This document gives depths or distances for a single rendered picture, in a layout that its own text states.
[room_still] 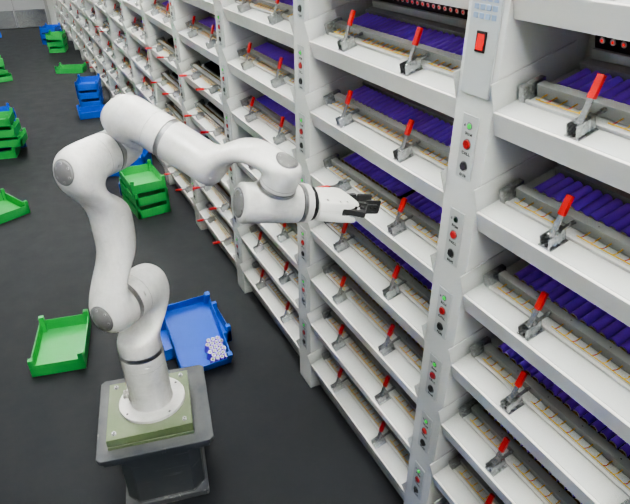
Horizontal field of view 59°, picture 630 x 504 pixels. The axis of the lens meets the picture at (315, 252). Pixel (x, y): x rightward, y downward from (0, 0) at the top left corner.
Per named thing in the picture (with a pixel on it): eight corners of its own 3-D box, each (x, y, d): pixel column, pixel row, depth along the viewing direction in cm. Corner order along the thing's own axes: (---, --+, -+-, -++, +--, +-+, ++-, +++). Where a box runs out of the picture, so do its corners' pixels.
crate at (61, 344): (86, 368, 223) (82, 353, 219) (31, 377, 219) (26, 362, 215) (91, 322, 248) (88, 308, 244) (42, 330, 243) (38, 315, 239)
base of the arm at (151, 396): (112, 427, 157) (98, 376, 148) (127, 381, 174) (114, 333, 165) (180, 421, 158) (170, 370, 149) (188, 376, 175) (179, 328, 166)
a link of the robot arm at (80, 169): (162, 311, 153) (122, 345, 140) (127, 302, 158) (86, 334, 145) (128, 132, 129) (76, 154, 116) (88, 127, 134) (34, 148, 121)
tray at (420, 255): (436, 287, 125) (430, 255, 119) (313, 186, 171) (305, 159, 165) (506, 244, 129) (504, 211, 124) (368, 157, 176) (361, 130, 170)
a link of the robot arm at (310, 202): (283, 212, 124) (295, 212, 126) (301, 229, 117) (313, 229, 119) (290, 176, 121) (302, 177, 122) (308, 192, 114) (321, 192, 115)
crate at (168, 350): (161, 362, 226) (158, 347, 222) (150, 334, 241) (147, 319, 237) (232, 340, 238) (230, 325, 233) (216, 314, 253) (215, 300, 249)
